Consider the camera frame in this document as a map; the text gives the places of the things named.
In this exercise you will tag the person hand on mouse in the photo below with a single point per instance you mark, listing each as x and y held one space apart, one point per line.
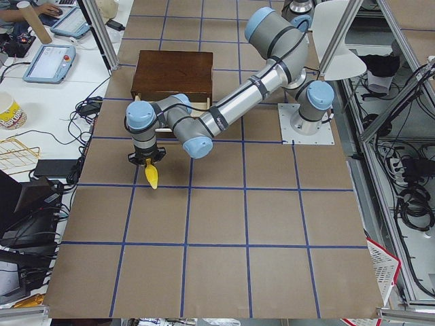
49 9

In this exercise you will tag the popcorn paper cup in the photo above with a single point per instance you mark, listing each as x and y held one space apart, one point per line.
12 116

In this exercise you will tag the near teach pendant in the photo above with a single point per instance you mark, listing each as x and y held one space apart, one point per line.
50 64

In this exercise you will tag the gold wire rack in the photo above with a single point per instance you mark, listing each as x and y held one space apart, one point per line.
16 157

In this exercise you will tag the teach pendant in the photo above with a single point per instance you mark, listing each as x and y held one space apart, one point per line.
73 24
50 64

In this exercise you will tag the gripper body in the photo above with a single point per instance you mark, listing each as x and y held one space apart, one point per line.
150 154

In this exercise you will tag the beige cap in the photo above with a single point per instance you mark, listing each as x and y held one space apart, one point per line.
108 8

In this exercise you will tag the cardboard tube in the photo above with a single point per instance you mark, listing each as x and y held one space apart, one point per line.
31 14

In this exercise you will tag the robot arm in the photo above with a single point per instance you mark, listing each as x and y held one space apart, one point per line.
284 47
299 13

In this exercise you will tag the white chair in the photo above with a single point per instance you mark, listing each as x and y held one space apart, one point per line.
331 21

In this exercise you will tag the dark wooden drawer box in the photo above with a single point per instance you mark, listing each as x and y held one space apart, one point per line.
167 84

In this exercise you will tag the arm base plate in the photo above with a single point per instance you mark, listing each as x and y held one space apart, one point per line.
297 131

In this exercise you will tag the black power adapter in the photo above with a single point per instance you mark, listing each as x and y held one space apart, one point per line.
115 25

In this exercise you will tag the aluminium frame post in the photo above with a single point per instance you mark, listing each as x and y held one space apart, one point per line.
93 17

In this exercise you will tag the yellow corn cob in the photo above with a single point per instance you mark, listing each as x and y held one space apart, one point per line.
151 173

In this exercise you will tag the white red basket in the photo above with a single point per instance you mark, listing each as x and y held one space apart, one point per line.
386 267

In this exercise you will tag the far teach pendant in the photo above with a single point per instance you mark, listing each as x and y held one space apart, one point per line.
73 24

